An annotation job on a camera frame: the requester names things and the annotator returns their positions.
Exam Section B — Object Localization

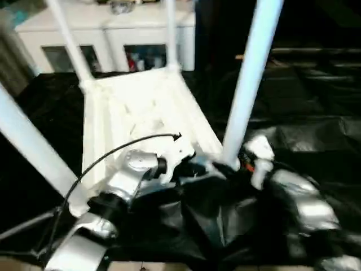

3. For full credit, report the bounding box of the black metal stand leg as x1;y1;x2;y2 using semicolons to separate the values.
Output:
0;207;61;241

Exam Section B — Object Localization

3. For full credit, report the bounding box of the grey curtain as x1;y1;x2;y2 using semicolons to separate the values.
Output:
0;25;39;97

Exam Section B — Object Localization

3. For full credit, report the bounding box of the dark grey bundle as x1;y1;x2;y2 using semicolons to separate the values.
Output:
109;0;133;14

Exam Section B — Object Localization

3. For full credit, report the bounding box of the black mat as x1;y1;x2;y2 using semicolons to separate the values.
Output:
0;72;361;268

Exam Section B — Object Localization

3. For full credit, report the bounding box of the white glass-door cabinet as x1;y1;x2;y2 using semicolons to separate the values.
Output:
14;0;197;73

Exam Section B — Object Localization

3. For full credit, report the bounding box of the black cabinet gold label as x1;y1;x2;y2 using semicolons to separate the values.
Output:
196;0;273;74

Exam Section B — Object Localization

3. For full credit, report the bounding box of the white plastic table top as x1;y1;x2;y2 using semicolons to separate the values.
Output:
69;67;226;218

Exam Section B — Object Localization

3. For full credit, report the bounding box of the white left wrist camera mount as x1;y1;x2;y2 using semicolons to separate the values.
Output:
162;138;197;184

